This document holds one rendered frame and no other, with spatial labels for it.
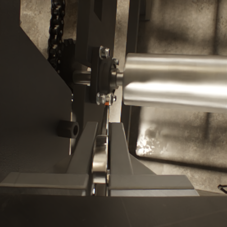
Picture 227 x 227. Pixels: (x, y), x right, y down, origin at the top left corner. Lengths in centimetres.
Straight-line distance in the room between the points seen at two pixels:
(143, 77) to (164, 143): 100
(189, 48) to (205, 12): 25
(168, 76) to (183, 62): 4
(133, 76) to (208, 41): 106
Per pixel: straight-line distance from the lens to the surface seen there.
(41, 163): 22
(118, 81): 35
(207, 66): 33
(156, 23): 133
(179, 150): 130
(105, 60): 35
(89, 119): 34
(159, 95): 31
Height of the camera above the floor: 122
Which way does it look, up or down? 75 degrees down
